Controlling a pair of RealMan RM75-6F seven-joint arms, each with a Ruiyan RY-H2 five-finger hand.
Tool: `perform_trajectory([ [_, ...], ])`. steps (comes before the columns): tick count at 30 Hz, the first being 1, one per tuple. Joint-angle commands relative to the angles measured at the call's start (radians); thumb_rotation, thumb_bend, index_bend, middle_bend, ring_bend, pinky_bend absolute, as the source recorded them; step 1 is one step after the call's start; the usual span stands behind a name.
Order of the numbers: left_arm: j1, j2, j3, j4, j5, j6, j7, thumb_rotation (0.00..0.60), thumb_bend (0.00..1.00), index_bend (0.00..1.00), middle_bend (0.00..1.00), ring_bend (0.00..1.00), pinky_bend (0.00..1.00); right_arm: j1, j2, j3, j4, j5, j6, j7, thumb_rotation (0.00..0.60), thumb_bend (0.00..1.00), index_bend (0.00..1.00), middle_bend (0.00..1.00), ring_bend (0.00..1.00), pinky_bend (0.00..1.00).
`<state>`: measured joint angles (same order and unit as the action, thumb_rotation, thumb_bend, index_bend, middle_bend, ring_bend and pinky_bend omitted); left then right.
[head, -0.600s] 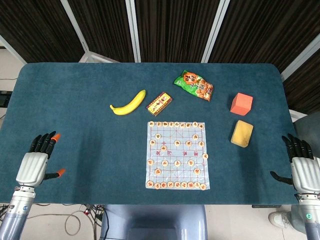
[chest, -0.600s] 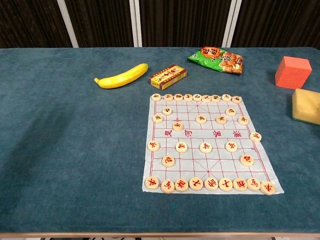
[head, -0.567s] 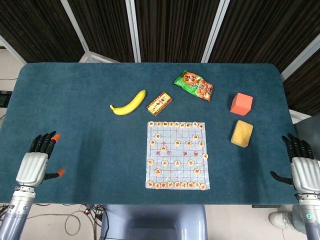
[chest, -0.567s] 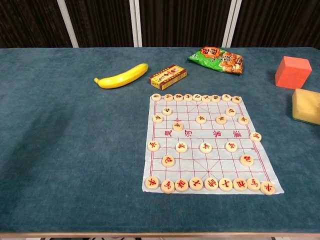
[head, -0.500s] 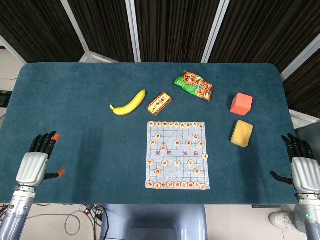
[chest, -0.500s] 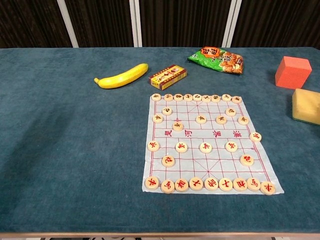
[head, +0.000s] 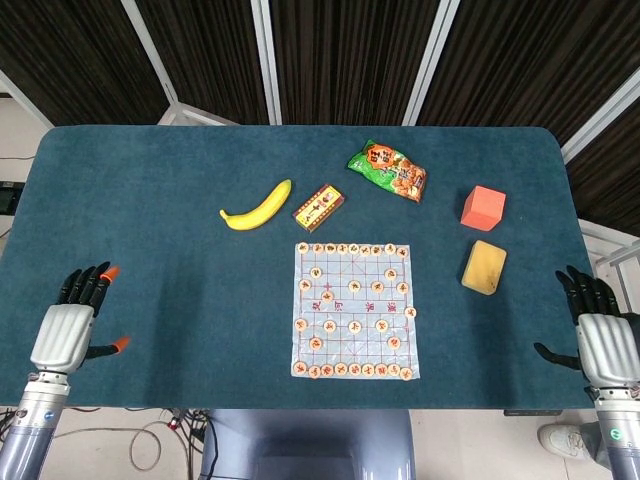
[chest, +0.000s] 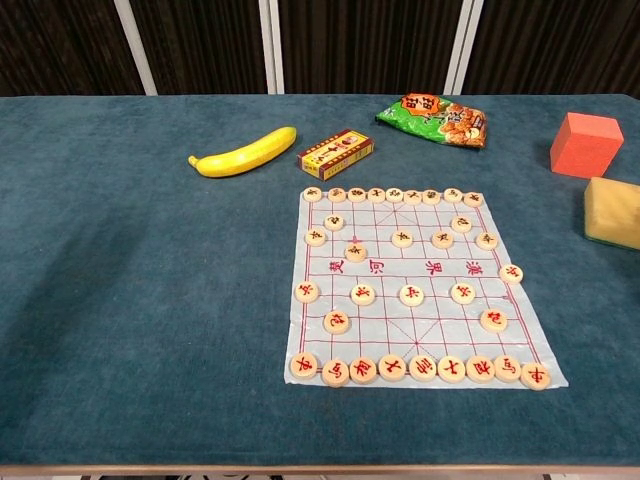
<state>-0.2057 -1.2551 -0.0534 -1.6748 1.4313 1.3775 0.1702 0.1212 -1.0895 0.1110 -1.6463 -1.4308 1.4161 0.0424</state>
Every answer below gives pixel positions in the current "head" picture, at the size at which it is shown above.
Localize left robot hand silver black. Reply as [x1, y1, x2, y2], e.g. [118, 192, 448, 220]
[29, 261, 131, 374]

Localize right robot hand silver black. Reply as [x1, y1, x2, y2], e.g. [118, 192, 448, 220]
[533, 264, 640, 389]

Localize person in grey clothing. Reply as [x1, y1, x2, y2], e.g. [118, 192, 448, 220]
[579, 422, 612, 469]

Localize white metal rack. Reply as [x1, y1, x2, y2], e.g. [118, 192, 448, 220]
[577, 217, 640, 301]

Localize white sneaker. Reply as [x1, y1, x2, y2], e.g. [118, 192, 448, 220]
[537, 423, 584, 459]

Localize blue felt table cloth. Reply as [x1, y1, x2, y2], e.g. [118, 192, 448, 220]
[0, 124, 609, 411]

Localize yellow sponge block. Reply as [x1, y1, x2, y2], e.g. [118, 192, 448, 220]
[460, 239, 508, 296]

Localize black electronic device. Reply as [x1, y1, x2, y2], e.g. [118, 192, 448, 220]
[0, 180, 24, 217]

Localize dark partition panel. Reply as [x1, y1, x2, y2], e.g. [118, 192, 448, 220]
[417, 0, 640, 146]
[0, 0, 169, 126]
[135, 0, 271, 126]
[564, 112, 640, 236]
[269, 0, 442, 126]

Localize orange foam cube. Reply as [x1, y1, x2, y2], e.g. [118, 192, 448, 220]
[459, 184, 508, 232]

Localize yellow banana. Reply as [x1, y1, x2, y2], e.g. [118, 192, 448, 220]
[218, 178, 293, 232]

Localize plastic xiangqi board sheet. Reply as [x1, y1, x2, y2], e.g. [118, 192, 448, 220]
[290, 242, 421, 380]

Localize white partition foot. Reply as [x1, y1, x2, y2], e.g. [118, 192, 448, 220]
[157, 102, 241, 126]

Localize grey blue robot torso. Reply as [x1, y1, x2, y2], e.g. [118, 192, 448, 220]
[199, 408, 417, 480]

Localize green snack bag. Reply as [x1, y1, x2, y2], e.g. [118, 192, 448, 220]
[347, 138, 428, 205]

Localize yellow red card box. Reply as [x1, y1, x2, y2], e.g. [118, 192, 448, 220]
[292, 183, 347, 234]

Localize white cable loop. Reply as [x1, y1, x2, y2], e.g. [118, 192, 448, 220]
[52, 419, 194, 472]

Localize black cable bundle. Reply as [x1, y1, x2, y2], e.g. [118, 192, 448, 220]
[164, 408, 221, 480]

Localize white partition post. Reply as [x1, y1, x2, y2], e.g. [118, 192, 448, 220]
[0, 68, 55, 129]
[121, 0, 180, 109]
[251, 0, 282, 126]
[560, 79, 640, 162]
[402, 0, 461, 126]

